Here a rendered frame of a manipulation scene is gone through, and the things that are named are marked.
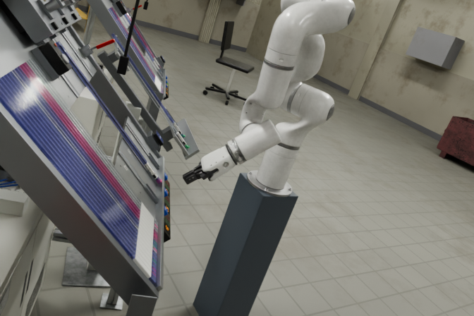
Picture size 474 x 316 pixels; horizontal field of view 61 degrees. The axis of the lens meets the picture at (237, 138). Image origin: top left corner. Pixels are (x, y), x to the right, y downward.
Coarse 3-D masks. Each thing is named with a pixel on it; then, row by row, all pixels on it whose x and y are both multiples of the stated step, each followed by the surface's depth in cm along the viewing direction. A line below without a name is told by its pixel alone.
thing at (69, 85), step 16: (0, 16) 85; (0, 32) 81; (16, 32) 88; (64, 32) 119; (0, 48) 78; (16, 48) 84; (32, 48) 92; (0, 64) 75; (16, 64) 81; (80, 64) 118; (64, 80) 100; (80, 80) 111; (64, 96) 95
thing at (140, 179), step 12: (132, 132) 132; (120, 144) 115; (144, 144) 138; (120, 156) 110; (132, 156) 119; (144, 156) 131; (120, 168) 105; (132, 168) 114; (144, 168) 124; (156, 168) 137; (132, 180) 109; (144, 180) 118; (144, 192) 113; (144, 204) 108
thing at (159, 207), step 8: (160, 160) 143; (160, 168) 137; (160, 176) 131; (160, 184) 126; (160, 192) 122; (160, 200) 117; (160, 208) 113; (160, 216) 110; (160, 224) 106; (160, 232) 103; (160, 240) 100; (160, 248) 97; (160, 256) 94; (160, 264) 91; (160, 272) 89; (160, 280) 87; (160, 288) 85
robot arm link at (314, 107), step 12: (300, 96) 144; (312, 96) 142; (324, 96) 142; (300, 108) 144; (312, 108) 142; (324, 108) 141; (300, 120) 147; (312, 120) 142; (324, 120) 144; (288, 132) 147; (300, 132) 147; (288, 144) 149; (300, 144) 152
